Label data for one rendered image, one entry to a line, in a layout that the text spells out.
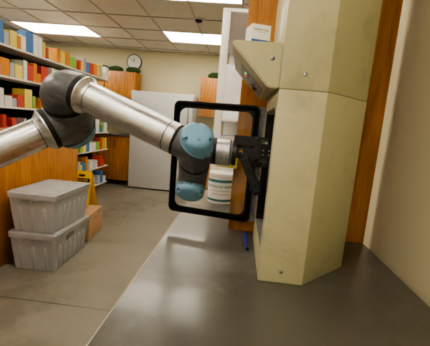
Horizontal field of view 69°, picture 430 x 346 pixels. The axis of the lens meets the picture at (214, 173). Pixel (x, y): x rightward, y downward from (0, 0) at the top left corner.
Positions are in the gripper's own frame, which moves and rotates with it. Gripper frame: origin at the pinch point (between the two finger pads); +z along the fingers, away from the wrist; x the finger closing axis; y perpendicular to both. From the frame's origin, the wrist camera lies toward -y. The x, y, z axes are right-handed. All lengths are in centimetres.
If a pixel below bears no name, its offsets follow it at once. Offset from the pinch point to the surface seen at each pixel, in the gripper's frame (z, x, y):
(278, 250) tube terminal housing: -6.1, -13.9, -19.5
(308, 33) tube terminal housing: -5.4, -14.0, 31.2
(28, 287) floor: -163, 117, -123
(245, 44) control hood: -19.1, -13.9, 27.9
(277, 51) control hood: -11.8, -14.0, 26.8
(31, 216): -178, 141, -76
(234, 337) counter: -15.5, -36.2, -28.2
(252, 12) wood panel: -18, 23, 47
